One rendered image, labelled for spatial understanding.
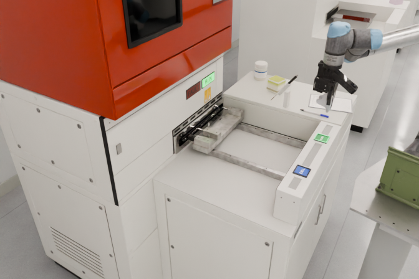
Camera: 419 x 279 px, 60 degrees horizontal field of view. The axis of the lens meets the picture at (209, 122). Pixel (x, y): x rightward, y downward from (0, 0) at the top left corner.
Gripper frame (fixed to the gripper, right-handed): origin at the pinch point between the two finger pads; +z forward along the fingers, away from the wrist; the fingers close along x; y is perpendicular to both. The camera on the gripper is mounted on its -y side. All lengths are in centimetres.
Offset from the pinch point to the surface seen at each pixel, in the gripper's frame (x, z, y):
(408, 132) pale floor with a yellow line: -201, 111, -37
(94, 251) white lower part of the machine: 66, 69, 81
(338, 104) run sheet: -33.7, 13.9, 2.4
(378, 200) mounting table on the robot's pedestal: 9.8, 28.7, -27.1
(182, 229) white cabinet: 46, 52, 44
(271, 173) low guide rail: 19.0, 26.4, 14.9
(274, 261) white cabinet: 46, 45, 1
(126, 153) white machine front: 58, 8, 59
